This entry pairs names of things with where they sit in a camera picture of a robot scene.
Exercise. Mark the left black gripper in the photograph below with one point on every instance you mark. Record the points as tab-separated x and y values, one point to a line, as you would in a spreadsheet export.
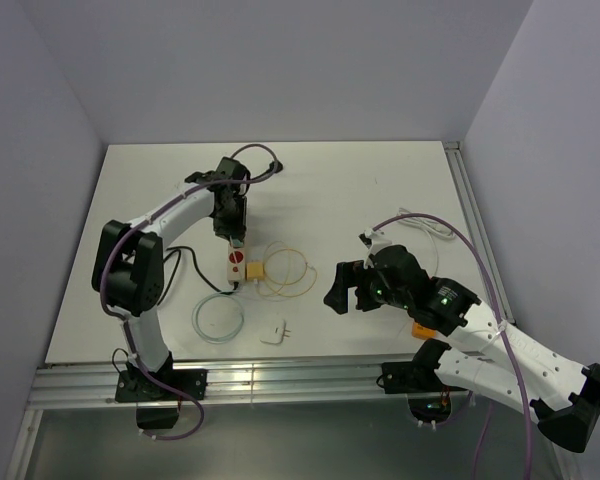
237	231

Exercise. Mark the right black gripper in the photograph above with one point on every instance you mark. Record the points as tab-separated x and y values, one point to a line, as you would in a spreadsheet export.
347	275

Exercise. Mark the beige red power strip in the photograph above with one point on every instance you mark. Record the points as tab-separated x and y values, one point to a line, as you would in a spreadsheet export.
236	265

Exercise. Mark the orange-yellow charger with cable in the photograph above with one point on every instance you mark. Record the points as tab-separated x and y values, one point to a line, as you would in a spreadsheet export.
255	272

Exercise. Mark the white charger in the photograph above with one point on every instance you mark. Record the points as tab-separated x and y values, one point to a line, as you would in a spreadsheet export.
274	331

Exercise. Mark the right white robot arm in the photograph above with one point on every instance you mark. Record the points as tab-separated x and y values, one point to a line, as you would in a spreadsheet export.
474	351

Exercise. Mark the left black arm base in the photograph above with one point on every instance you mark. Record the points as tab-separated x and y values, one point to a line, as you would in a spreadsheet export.
158	396

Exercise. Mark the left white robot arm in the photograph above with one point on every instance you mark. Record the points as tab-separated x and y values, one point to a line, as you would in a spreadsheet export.
128	271

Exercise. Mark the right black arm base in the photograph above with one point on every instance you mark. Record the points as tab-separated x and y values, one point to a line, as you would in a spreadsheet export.
417	376

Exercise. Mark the orange power strip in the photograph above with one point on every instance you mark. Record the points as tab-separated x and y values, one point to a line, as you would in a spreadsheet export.
420	332

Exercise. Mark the aluminium right side rail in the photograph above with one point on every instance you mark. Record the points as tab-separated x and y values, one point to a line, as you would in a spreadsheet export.
475	223

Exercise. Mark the aluminium rail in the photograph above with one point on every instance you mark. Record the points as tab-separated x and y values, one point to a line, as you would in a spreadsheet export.
258	381
475	223

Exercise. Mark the aluminium front rail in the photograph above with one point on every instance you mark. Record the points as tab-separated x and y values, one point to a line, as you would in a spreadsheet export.
258	381

